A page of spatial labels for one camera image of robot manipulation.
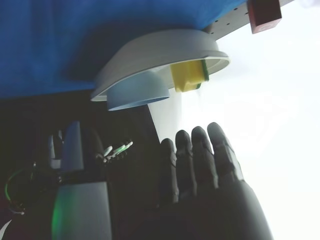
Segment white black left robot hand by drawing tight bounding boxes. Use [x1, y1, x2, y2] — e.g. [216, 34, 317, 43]
[51, 121, 275, 240]

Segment light blue bowl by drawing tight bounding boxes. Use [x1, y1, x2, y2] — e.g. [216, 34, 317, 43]
[106, 69, 171, 112]

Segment yellow green sponge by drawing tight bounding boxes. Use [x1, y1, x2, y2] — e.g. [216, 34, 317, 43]
[169, 59, 210, 93]

